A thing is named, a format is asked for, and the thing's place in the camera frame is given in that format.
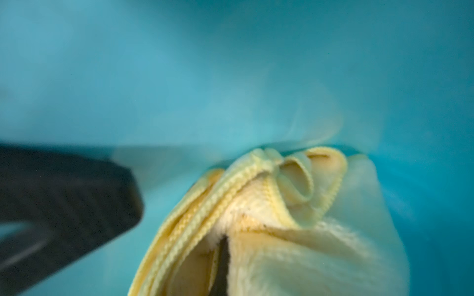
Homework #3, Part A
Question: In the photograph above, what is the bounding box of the teal plastic bucket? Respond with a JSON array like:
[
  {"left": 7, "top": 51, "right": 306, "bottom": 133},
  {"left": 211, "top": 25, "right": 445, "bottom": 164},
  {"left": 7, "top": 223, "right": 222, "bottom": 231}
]
[{"left": 1, "top": 1, "right": 474, "bottom": 296}]

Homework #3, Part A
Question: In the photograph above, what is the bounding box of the yellow microfiber cloth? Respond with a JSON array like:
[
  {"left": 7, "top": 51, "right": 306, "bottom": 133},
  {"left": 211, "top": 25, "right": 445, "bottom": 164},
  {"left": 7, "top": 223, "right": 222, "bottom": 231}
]
[{"left": 128, "top": 147, "right": 410, "bottom": 296}]

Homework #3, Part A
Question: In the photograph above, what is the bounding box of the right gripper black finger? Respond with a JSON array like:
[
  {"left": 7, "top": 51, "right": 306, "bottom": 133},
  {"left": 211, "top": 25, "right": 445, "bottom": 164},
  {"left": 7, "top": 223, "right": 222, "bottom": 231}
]
[{"left": 1, "top": 146, "right": 144, "bottom": 296}]

